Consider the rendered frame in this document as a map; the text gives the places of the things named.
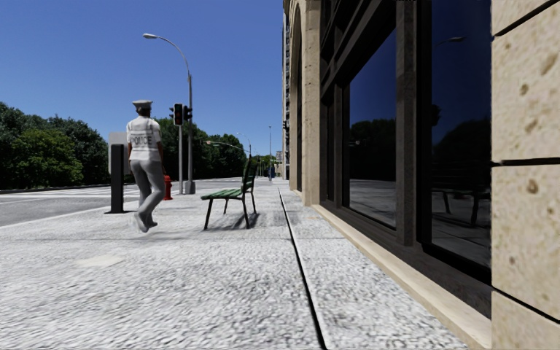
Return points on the grey pole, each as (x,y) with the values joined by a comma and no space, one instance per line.
(270,153)

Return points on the grey street lamp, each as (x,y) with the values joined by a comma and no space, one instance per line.
(190,131)
(245,143)

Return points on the green bench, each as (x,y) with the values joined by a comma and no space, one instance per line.
(232,192)

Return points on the red fire hydrant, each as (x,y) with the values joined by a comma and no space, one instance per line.
(167,188)

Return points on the traffic light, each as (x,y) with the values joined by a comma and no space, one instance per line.
(178,114)

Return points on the person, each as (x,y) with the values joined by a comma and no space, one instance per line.
(144,148)

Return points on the black bus shelter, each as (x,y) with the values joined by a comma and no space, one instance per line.
(117,175)

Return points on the trees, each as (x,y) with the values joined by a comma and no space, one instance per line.
(48,148)

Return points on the pale stone building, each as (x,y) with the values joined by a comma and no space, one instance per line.
(525,109)

